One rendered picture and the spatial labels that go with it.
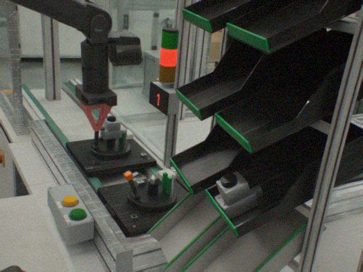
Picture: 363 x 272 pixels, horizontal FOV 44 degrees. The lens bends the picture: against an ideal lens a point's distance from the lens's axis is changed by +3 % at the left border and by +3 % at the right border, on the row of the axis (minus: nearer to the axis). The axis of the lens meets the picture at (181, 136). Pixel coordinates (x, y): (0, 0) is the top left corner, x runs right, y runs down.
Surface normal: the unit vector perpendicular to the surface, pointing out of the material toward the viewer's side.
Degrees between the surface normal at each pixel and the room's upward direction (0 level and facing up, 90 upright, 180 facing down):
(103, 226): 0
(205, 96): 25
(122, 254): 90
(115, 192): 0
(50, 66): 90
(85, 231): 90
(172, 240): 45
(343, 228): 0
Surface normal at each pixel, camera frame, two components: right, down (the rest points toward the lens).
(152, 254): 0.49, 0.38
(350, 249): 0.09, -0.92
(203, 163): -0.32, -0.81
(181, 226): -0.60, -0.61
